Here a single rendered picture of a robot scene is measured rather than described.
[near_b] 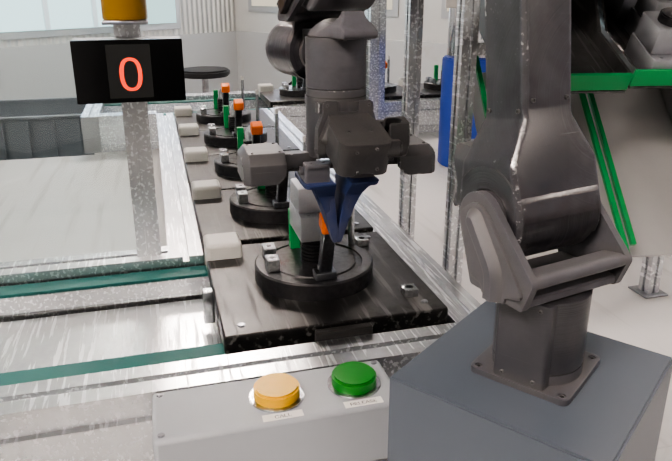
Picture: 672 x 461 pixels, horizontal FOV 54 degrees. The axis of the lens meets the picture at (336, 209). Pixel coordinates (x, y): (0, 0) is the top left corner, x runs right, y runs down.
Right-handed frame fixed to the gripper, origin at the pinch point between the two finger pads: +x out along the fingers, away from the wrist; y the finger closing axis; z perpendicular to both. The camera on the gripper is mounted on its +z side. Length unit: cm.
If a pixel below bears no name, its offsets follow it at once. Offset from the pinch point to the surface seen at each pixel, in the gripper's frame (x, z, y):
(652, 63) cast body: -13.0, -2.4, 36.9
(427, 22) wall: 3, -393, 173
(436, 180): 22, -78, 45
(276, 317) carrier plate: 11.6, -0.7, -6.2
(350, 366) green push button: 11.5, 10.5, -1.5
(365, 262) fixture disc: 9.6, -7.5, 5.6
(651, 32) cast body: -16.3, -3.5, 37.1
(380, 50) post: -4, -117, 44
